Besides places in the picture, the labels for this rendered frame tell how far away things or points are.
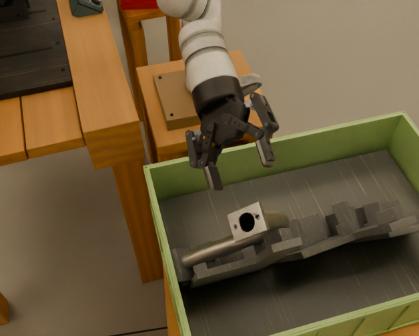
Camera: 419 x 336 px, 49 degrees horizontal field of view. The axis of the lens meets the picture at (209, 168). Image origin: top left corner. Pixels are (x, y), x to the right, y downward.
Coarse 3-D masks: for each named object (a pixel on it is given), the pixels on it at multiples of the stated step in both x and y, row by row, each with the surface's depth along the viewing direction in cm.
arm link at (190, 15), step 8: (160, 0) 72; (168, 0) 71; (176, 0) 70; (184, 0) 70; (192, 0) 71; (200, 0) 72; (160, 8) 73; (168, 8) 71; (176, 8) 71; (184, 8) 71; (192, 8) 72; (200, 8) 73; (176, 16) 73; (184, 16) 73; (192, 16) 74
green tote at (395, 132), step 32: (320, 128) 103; (352, 128) 105; (384, 128) 108; (416, 128) 103; (224, 160) 101; (256, 160) 104; (288, 160) 108; (320, 160) 111; (416, 160) 105; (160, 192) 104; (192, 192) 107; (416, 192) 107; (160, 224) 88; (352, 320) 77; (384, 320) 85; (416, 320) 91
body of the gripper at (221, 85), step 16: (208, 80) 66; (224, 80) 66; (192, 96) 69; (208, 96) 66; (224, 96) 65; (240, 96) 67; (208, 112) 68; (224, 112) 67; (240, 112) 65; (224, 128) 67; (224, 144) 68
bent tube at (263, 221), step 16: (256, 208) 62; (240, 224) 64; (256, 224) 61; (272, 224) 65; (288, 224) 70; (224, 240) 80; (240, 240) 63; (256, 240) 77; (192, 256) 83; (208, 256) 81
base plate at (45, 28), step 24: (48, 0) 146; (0, 24) 138; (24, 24) 138; (48, 24) 138; (0, 48) 131; (24, 48) 131; (48, 48) 131; (0, 72) 125; (24, 72) 125; (48, 72) 125; (0, 96) 119
